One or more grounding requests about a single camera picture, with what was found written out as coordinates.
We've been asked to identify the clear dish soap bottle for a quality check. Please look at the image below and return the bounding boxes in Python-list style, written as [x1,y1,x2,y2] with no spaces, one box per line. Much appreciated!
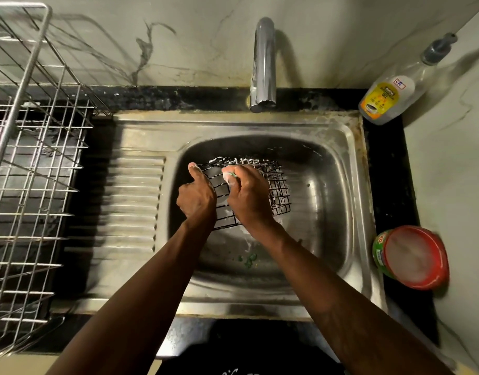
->
[358,33,458,126]

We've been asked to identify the red round dishwash tub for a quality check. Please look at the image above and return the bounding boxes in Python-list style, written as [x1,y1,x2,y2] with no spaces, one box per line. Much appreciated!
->
[373,226,449,290]

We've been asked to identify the person's right hand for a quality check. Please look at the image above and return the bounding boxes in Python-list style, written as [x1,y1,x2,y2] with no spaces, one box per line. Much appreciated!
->
[222,165,282,239]

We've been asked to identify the chrome faucet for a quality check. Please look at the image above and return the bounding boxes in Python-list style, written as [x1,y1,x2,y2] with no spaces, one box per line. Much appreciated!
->
[250,17,277,114]

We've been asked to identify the person's left forearm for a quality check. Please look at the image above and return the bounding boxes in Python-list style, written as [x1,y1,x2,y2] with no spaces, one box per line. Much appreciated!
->
[46,219,217,375]

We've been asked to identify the stainless steel sink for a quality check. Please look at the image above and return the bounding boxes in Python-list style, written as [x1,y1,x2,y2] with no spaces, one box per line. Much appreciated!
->
[54,110,384,321]

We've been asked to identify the steel wire dish rack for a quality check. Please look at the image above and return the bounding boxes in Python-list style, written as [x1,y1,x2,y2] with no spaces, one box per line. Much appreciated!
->
[0,3,112,360]

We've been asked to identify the person's left hand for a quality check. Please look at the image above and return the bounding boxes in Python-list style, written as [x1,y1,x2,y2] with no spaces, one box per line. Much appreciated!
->
[176,162,217,231]

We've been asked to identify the person's right forearm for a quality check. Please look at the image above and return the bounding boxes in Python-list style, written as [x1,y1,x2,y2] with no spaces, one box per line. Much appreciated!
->
[245,222,455,375]

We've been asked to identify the black wire grill rack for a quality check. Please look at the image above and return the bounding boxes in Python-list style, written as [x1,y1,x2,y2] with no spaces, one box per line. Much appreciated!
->
[196,157,292,231]

